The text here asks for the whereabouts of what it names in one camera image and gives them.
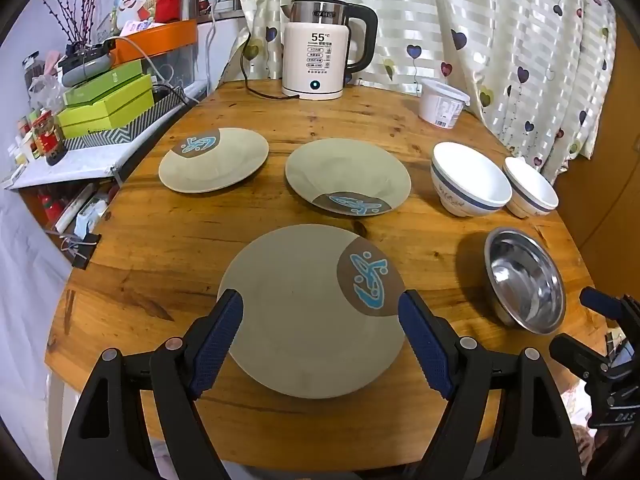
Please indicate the floral cloth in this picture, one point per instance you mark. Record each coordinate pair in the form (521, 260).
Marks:
(575, 410)

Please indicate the clear storage box orange lid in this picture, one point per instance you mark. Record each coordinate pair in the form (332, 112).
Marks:
(160, 37)

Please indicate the chevron patterned box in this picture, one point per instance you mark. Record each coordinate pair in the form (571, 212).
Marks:
(125, 132)

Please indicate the white shelf board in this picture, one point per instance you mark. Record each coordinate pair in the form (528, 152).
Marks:
(70, 167)

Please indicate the red tin jar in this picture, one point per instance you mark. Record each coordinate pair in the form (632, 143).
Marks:
(47, 137)

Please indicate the black binder clip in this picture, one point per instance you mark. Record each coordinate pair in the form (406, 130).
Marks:
(86, 252)

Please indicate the white medicine box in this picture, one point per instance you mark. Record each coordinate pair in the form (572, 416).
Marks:
(92, 215)

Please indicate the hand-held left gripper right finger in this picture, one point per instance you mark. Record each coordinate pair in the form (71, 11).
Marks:
(425, 340)

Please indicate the purple dried branches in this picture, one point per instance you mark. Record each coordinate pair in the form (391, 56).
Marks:
(75, 5)

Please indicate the beige plate with fish print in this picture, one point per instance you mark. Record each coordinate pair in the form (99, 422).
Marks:
(300, 300)
(345, 170)
(225, 160)

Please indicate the small white bowl blue stripe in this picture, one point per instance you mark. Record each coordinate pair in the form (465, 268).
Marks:
(530, 187)

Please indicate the grey pouch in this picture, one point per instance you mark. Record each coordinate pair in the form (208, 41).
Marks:
(85, 67)

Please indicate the stainless steel bowl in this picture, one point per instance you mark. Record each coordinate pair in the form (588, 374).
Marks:
(525, 280)

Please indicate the large white bowl blue stripe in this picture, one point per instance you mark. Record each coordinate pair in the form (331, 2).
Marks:
(467, 180)

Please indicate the white plastic tub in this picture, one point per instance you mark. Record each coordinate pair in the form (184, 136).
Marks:
(442, 105)

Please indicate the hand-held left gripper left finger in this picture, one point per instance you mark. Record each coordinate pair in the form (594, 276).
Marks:
(220, 332)

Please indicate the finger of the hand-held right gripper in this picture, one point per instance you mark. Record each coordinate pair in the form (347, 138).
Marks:
(575, 352)
(597, 300)

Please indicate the white curtain with heart print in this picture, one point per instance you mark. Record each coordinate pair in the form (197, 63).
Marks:
(450, 10)

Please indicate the dark green flat box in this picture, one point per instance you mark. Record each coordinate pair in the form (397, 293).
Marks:
(107, 80)

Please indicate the white electric kettle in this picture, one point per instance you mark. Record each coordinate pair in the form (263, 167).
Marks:
(315, 60)

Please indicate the clear plastic bag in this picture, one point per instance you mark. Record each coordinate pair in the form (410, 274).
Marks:
(45, 90)

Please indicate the lime green box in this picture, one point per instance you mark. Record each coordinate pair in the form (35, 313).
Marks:
(105, 112)

